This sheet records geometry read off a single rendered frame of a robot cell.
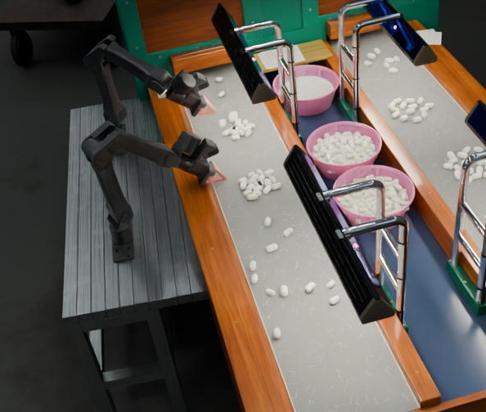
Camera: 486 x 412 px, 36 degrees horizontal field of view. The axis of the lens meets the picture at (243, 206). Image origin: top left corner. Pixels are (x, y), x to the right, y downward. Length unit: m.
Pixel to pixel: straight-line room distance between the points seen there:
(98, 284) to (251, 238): 0.51
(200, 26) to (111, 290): 1.25
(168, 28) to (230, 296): 1.34
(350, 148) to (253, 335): 0.93
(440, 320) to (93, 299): 1.06
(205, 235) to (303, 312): 0.44
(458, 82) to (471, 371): 1.29
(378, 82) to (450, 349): 1.28
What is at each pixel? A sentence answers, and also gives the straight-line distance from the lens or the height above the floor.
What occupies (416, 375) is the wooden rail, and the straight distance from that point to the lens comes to 2.00.
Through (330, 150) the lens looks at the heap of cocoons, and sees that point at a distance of 2.70.
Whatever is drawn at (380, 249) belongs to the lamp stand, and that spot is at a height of 0.87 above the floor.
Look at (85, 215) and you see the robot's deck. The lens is 2.73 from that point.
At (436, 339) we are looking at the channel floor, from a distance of 2.19.
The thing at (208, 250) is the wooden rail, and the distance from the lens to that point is 2.33.
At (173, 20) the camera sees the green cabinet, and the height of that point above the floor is 0.99.
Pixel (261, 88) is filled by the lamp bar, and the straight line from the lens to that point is 2.42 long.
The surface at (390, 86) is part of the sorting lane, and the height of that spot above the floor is 0.74.
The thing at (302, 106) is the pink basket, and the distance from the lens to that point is 2.97.
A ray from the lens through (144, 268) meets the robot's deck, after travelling 2.46.
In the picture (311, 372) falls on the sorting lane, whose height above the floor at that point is 0.74.
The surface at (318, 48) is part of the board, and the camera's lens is 3.25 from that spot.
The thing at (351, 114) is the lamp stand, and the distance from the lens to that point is 2.94.
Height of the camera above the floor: 2.37
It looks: 41 degrees down
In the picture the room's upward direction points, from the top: 8 degrees counter-clockwise
